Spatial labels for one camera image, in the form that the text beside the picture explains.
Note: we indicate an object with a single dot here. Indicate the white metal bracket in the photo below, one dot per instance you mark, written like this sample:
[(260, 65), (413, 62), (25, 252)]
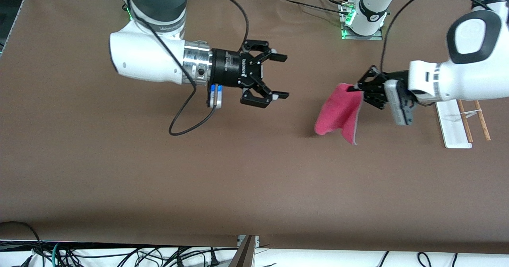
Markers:
[(257, 241)]

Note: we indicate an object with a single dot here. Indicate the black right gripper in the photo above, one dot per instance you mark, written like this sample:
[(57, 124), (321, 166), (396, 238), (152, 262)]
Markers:
[(226, 68)]

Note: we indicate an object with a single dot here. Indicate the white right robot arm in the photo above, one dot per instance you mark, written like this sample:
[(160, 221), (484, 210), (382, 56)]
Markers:
[(139, 56)]

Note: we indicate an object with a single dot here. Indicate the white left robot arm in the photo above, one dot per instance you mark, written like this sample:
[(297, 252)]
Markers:
[(457, 84)]

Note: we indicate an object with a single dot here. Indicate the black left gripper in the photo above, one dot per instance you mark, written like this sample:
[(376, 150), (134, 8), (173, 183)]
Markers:
[(377, 88)]

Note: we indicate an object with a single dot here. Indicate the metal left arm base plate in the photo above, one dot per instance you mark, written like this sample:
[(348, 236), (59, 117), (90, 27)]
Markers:
[(362, 38)]

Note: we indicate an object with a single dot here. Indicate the white base wooden towel rack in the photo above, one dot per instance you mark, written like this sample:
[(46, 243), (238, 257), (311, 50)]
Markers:
[(451, 131)]

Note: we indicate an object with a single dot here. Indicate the metal table leg profile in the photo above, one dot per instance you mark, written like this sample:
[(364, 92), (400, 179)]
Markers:
[(242, 257)]

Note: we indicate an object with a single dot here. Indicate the pink and grey towel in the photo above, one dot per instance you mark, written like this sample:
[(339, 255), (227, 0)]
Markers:
[(336, 112)]

